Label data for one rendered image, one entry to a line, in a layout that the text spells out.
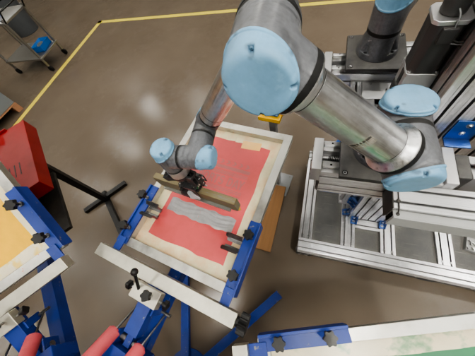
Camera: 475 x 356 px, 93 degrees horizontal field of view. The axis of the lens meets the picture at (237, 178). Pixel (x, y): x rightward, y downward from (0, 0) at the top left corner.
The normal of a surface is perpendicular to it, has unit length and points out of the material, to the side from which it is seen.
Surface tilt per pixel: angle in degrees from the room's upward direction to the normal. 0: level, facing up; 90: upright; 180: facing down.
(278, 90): 85
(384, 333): 0
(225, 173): 0
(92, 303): 0
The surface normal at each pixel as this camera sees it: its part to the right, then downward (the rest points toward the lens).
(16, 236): 0.14, -0.04
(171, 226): -0.19, -0.45
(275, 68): -0.27, 0.84
